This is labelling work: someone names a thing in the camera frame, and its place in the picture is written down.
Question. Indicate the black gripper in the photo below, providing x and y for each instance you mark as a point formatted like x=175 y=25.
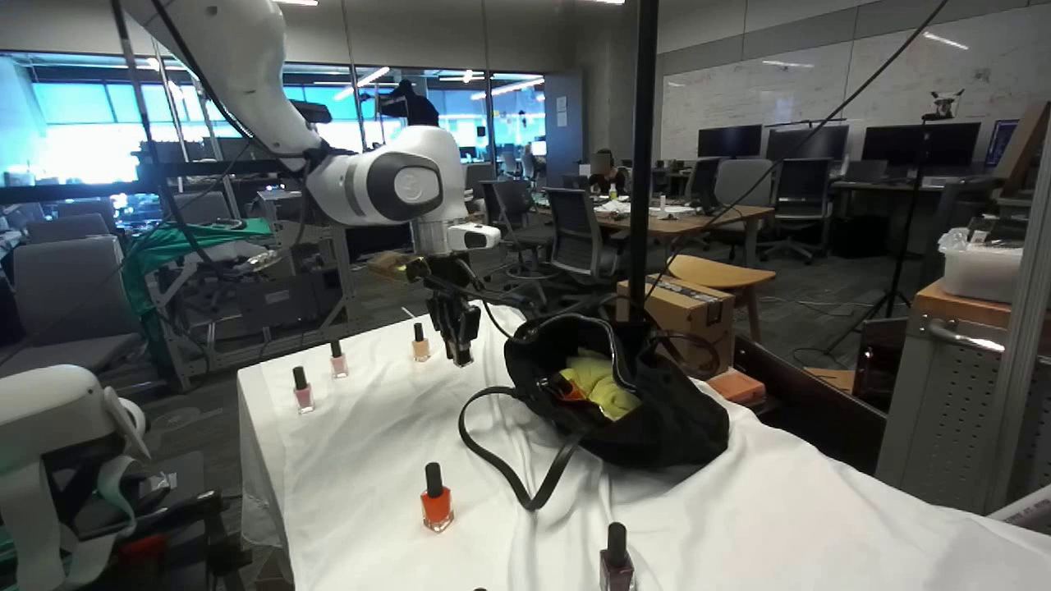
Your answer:
x=446 y=282

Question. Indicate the peach nail polish back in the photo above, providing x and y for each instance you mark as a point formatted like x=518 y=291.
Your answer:
x=422 y=347

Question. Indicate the red-orange nail polish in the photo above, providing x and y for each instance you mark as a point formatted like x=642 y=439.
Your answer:
x=569 y=393

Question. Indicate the dark maroon nail polish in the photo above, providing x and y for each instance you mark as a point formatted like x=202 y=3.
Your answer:
x=616 y=560

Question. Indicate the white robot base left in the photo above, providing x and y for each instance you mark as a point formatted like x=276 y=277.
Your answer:
x=47 y=410

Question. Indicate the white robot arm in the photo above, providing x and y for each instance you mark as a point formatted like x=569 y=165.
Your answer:
x=418 y=181

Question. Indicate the pink nail polish back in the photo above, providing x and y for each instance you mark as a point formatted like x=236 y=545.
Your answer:
x=340 y=365

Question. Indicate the pink nail polish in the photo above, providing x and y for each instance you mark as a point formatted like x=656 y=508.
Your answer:
x=340 y=365
x=299 y=389

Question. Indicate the yellow cloth in bag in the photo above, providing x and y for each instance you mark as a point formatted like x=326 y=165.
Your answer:
x=602 y=393

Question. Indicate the pink nail polish left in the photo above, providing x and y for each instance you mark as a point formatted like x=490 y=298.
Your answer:
x=299 y=389

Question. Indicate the large orange nail polish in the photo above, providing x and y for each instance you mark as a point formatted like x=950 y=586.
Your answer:
x=436 y=500

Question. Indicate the white tablecloth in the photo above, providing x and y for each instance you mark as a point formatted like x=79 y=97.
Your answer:
x=340 y=494

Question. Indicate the grey office chair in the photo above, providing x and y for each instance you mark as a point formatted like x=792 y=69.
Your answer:
x=579 y=243

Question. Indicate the cardboard box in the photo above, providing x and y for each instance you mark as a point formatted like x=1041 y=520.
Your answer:
x=692 y=327

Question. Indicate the black vertical pole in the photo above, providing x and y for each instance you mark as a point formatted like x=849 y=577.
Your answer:
x=649 y=14

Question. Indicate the white metal cabinet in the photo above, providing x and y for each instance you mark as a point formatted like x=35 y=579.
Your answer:
x=936 y=441

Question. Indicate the black tripod stand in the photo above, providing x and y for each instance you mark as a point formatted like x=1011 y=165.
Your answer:
x=892 y=298

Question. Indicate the black bag with strap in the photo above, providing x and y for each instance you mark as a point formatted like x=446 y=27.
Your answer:
x=674 y=427

